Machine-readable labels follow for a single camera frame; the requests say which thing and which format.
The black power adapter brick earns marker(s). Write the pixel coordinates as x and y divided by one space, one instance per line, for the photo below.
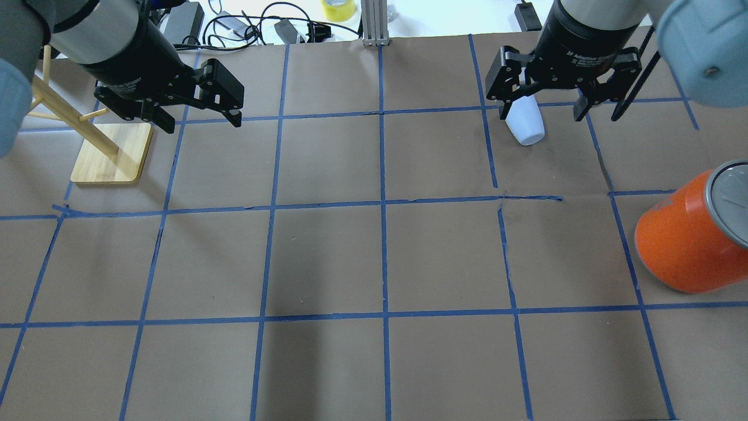
183 23

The orange cylindrical container grey lid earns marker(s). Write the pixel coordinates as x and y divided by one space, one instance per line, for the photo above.
694 241

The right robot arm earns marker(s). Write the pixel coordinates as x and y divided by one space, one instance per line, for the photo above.
704 44

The yellow tape roll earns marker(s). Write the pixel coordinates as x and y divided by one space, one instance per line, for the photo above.
338 10

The wooden cup rack stand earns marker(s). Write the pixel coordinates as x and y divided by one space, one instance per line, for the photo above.
111 153

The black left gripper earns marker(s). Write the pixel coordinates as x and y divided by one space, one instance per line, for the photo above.
135 59

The aluminium frame post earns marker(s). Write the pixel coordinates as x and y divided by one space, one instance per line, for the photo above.
374 20

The small black power adapter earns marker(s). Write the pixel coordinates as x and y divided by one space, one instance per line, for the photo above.
527 17

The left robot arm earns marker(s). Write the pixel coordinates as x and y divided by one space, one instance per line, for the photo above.
27 26

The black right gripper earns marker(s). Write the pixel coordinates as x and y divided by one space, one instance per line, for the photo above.
586 45

